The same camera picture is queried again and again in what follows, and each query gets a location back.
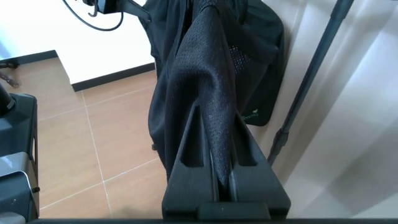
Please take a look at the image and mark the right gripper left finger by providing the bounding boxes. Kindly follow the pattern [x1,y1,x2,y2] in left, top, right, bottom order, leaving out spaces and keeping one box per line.
[161,99,218,218]

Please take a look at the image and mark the black shorts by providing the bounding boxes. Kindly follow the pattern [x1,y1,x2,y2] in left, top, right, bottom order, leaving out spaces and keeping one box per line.
[138,0,285,127]

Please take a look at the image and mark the beige curtain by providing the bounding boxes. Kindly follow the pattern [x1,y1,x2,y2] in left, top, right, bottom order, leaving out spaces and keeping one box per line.
[245,0,398,218]

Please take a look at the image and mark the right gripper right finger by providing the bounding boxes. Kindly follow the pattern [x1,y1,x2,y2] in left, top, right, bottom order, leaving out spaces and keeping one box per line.
[230,111,292,218]

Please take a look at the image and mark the black cable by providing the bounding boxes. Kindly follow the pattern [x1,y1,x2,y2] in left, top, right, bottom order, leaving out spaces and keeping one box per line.
[61,0,124,32]

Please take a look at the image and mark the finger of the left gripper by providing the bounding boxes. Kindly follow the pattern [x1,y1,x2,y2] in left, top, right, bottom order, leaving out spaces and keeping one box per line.
[124,0,152,22]

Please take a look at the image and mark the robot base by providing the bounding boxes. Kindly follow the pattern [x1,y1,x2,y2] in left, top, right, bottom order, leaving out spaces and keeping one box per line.
[0,83,41,224]

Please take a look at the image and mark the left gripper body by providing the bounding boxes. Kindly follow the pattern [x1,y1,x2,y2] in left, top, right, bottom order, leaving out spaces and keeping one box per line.
[82,0,127,18]

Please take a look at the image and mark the black short-sleeved shirt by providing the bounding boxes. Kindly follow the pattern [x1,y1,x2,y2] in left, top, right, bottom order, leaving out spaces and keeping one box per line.
[147,0,249,195]

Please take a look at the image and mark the black clothes rack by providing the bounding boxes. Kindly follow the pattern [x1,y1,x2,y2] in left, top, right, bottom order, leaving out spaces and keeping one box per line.
[267,0,355,166]

